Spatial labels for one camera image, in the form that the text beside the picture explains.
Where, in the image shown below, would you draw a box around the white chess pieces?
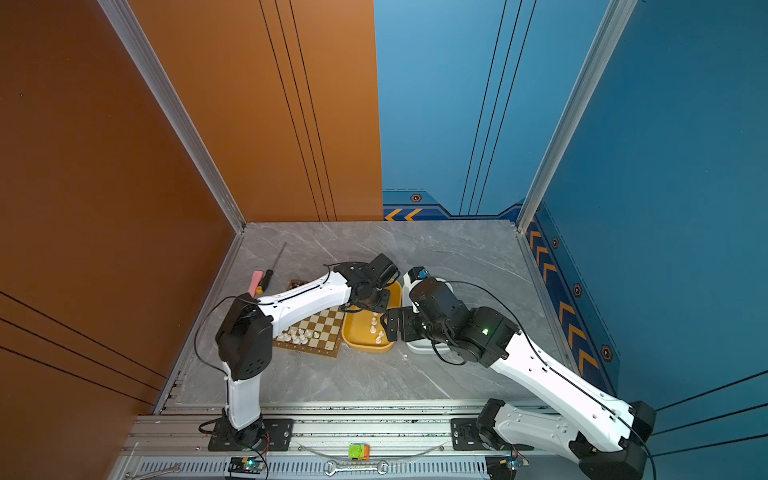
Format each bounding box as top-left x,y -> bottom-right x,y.
369,317 -> 386,345
276,327 -> 323,348

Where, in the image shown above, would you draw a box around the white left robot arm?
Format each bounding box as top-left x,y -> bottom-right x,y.
214,254 -> 400,451

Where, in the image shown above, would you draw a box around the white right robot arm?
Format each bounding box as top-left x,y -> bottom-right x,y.
382,267 -> 656,479

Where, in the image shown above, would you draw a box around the white chess pieces on board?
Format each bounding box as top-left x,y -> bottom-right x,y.
276,327 -> 323,348

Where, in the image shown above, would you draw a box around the green circuit board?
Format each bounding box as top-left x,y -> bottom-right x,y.
227,456 -> 268,477

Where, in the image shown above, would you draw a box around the white plastic tray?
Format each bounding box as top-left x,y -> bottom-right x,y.
401,266 -> 458,355

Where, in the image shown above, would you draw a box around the yellow plastic tray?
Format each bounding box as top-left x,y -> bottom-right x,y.
342,310 -> 394,353

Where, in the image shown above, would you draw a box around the brown chessboard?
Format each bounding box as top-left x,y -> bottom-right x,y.
273,307 -> 346,358

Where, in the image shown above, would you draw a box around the green orange small box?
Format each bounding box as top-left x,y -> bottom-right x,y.
347,443 -> 370,461

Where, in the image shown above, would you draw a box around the silver wrench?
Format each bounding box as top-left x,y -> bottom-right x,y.
323,460 -> 390,477

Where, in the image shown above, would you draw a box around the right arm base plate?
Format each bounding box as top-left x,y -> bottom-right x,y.
450,418 -> 535,453

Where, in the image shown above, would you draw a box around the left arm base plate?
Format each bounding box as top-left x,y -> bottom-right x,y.
199,416 -> 294,453

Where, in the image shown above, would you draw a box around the aluminium left corner post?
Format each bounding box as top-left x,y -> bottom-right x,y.
98,0 -> 246,234

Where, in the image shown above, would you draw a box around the aluminium corner post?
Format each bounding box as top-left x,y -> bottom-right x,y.
98,0 -> 246,234
516,0 -> 638,234

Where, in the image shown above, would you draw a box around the aluminium right corner post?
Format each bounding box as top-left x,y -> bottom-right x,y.
516,0 -> 638,234

